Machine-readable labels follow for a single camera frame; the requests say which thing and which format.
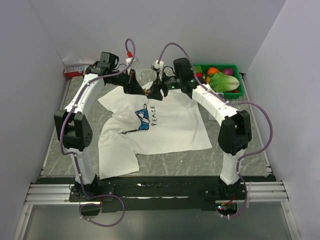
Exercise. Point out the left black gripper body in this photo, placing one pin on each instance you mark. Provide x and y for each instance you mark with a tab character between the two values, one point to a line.
121	79

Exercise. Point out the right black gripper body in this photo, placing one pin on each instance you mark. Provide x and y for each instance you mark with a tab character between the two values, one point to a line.
166	83

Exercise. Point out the white t-shirt flower print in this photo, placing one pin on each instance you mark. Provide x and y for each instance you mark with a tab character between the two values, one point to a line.
139	125

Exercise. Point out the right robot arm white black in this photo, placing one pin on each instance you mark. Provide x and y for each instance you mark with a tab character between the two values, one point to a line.
235	126

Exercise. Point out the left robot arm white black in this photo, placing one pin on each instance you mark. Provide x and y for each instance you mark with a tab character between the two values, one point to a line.
72	126

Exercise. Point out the toy red pepper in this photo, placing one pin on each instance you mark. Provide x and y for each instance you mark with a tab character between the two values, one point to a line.
199	74

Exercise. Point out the toy green pepper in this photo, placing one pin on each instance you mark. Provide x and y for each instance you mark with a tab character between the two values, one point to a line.
198	69

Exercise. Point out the toy orange pepper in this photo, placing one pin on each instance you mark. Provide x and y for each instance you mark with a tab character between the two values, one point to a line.
212	71

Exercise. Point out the toy lettuce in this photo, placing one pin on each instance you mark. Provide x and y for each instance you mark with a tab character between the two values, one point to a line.
222	83

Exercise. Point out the red white cardboard box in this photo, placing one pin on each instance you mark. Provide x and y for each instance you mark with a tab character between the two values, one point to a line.
75	71

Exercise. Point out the green plastic bin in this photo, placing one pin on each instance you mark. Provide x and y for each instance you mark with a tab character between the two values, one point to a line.
236	94

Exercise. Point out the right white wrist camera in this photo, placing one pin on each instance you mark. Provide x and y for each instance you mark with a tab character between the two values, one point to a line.
157	66

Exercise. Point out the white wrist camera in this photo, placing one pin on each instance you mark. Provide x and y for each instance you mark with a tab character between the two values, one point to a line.
131	60
157	66

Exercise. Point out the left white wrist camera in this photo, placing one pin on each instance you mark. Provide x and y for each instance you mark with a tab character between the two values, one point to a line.
131	60

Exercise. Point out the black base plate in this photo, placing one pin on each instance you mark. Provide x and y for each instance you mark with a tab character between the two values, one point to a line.
148	193

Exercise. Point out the aluminium rail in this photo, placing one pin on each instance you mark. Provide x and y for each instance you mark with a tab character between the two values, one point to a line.
59	194

